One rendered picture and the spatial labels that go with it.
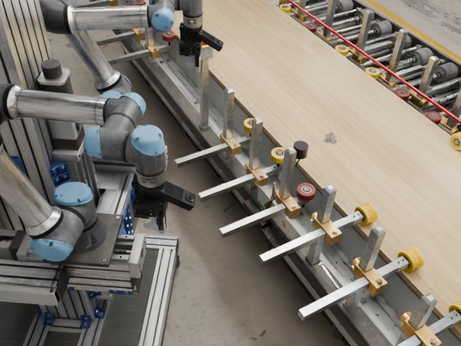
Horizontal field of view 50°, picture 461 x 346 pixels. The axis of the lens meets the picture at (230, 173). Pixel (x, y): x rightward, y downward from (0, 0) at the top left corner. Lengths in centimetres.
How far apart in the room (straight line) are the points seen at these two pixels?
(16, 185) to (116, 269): 53
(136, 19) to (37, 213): 72
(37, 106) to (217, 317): 173
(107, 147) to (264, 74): 174
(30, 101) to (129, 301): 145
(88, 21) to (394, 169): 143
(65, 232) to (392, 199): 134
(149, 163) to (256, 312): 174
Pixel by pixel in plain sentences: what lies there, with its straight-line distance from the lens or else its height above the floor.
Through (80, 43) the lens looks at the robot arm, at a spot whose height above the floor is 146.
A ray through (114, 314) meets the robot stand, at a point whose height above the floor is 21.
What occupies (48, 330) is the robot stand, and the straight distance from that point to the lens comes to 260.
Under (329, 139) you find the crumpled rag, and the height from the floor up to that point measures 91.
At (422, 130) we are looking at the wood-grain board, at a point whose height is 90.
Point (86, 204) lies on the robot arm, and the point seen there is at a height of 124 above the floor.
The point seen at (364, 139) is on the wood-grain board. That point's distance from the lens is 247.
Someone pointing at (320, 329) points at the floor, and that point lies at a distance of 280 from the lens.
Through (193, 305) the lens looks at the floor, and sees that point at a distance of 282.
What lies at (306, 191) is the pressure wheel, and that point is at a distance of 213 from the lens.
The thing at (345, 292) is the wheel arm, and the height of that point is 96.
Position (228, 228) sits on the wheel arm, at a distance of 201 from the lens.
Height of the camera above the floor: 241
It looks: 44 degrees down
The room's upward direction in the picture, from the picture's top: 2 degrees clockwise
